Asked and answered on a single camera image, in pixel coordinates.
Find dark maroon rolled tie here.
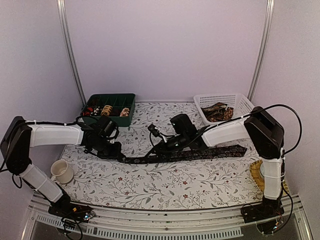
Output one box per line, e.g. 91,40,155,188
109,107,122,117

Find brown patterned necktie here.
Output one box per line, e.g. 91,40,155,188
200,102,234,123

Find pale green bowl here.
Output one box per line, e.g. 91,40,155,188
259,163,265,179

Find cream ceramic mug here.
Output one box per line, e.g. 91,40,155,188
50,159,74,184

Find woven bamboo tray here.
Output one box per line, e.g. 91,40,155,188
249,159,288,200

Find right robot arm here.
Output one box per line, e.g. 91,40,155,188
155,138,262,210

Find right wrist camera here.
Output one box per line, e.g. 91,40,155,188
147,124,167,141

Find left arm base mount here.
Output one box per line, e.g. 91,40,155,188
48,202,96,233

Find front aluminium rail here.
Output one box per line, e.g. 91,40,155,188
21,194,313,240

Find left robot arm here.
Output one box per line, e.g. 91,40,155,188
0,116,121,217

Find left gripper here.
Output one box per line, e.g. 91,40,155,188
91,136,122,160

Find dark floral necktie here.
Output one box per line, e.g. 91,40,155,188
117,144,247,165

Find floral patterned table mat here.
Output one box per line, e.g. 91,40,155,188
61,102,263,211

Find white plastic basket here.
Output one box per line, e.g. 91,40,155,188
193,93,254,125

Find yellow striped rolled tie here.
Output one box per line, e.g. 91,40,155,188
100,105,113,116

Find green divided organizer box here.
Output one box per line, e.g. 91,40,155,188
80,93,136,127

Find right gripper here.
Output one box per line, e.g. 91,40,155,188
144,133,189,162

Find red black rolled tie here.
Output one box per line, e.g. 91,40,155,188
82,107,94,116

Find white dotted black rolled tie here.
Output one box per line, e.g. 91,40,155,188
91,107,102,116

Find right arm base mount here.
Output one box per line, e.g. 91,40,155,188
240,197,285,235

